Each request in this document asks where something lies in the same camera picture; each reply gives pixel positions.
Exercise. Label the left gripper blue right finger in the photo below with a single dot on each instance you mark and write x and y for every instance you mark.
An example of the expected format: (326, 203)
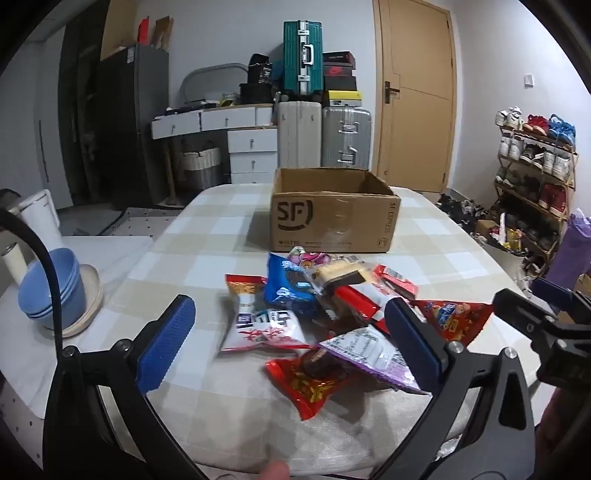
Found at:
(420, 344)

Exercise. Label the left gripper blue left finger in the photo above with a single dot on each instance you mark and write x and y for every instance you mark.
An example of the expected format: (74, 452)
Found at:
(158, 343)

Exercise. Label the red triangular snack bag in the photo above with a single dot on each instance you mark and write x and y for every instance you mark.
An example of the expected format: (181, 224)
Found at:
(455, 321)

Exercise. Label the purple white snack bag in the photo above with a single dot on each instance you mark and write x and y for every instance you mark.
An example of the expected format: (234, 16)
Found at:
(369, 350)

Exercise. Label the red black wafer packet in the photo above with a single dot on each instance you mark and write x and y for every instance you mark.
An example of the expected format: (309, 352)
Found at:
(397, 282)

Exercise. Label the white red noodle snack bag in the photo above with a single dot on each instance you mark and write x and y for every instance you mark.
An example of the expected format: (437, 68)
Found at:
(257, 325)

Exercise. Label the red chocolate pie packet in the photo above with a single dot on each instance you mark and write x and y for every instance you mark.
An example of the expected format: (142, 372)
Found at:
(308, 380)

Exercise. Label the clear cracker sandwich packet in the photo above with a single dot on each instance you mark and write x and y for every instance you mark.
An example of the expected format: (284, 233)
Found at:
(341, 271)

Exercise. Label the blue Oreo cookie packet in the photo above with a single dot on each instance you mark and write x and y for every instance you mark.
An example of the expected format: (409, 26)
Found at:
(288, 287)

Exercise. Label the brown SF cardboard box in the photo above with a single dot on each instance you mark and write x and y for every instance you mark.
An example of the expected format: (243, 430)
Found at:
(332, 210)

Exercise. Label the red white snack packet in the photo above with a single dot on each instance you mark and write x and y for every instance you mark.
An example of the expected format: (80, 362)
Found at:
(367, 301)

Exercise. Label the purple grape candy bag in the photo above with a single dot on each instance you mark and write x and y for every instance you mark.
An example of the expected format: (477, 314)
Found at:
(305, 259)

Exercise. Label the checked table cloth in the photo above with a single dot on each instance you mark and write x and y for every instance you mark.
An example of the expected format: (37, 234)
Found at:
(216, 398)

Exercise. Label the beige plate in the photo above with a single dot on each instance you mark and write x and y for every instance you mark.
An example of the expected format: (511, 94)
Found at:
(83, 302)

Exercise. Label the dotted floor rug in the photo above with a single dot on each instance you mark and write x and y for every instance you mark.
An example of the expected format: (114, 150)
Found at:
(141, 222)

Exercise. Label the shoe rack with shoes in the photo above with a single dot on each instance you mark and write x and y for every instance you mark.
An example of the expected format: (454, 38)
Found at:
(534, 183)

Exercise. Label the white kettle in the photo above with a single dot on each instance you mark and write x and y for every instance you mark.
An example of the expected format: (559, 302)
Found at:
(39, 213)

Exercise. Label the woven laundry basket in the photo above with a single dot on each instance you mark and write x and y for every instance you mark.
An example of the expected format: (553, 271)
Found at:
(202, 169)

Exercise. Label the silver grey suitcase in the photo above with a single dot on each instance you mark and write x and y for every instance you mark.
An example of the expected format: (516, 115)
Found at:
(346, 137)

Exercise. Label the white drawer desk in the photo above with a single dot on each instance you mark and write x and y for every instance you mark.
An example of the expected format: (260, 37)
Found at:
(250, 135)

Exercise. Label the beige suitcase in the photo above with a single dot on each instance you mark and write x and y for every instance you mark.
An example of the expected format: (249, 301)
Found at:
(299, 134)

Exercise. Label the wooden door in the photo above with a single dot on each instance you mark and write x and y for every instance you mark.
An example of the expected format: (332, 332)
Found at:
(416, 94)

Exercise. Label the yellow black box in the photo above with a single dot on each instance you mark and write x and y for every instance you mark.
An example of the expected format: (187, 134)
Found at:
(343, 98)

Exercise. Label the dark grey refrigerator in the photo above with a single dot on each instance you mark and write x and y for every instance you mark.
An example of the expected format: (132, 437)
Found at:
(132, 91)

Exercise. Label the grey oval mirror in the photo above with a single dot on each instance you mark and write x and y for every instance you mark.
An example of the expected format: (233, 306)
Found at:
(212, 83)

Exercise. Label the stacked black shoe boxes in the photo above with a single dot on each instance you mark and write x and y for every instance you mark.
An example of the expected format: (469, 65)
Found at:
(339, 70)

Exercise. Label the black bag on desk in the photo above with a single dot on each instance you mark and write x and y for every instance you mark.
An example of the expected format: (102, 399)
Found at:
(260, 69)

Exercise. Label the teal suitcase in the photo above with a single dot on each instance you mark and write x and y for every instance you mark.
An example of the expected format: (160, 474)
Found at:
(303, 66)

